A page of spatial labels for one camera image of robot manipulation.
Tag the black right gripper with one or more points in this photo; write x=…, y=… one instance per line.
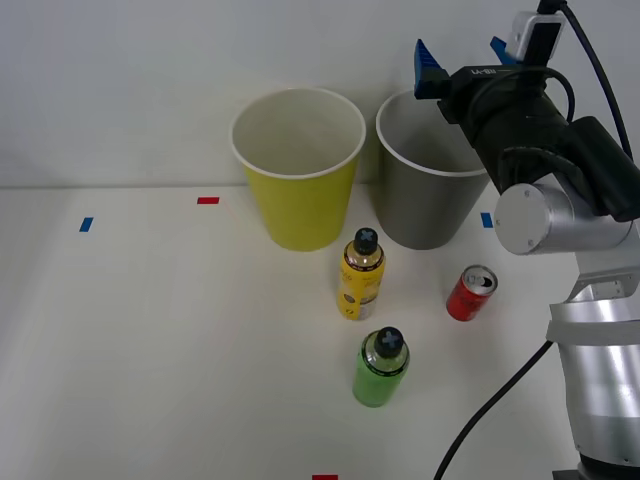
x=492, y=92

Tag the silver and black right arm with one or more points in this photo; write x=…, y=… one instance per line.
x=550, y=225

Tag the grey plastic waste bin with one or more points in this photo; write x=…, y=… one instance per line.
x=425, y=210

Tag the yellow-green plastic waste bin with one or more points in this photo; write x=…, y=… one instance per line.
x=300, y=210

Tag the red drink can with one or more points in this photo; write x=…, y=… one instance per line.
x=465, y=302

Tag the yellow label plastic bottle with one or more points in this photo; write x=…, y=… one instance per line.
x=361, y=285

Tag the green label plastic bottle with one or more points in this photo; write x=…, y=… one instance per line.
x=375, y=382

